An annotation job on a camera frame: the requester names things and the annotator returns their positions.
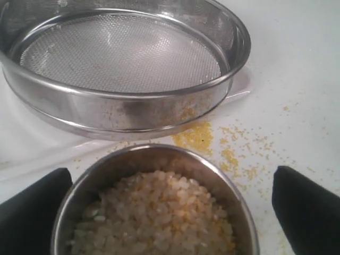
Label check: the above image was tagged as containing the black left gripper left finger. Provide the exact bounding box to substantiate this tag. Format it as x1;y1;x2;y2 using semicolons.
1;168;72;255

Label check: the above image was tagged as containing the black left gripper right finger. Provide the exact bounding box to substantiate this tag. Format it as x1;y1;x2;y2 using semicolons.
271;166;339;254

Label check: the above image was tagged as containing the stainless steel cup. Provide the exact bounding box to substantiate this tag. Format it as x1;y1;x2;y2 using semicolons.
50;144;260;254

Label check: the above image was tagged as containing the yellow grain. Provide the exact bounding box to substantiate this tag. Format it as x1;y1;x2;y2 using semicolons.
69;171;236;254

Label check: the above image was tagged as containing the round stainless steel sieve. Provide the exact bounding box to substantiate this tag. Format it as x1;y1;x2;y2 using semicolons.
1;1;251;140

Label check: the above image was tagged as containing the white plastic tray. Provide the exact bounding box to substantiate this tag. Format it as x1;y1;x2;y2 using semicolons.
1;68;255;180

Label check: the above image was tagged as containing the spilled yellow millet pile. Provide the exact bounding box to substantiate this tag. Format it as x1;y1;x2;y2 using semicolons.
171;122;214;156

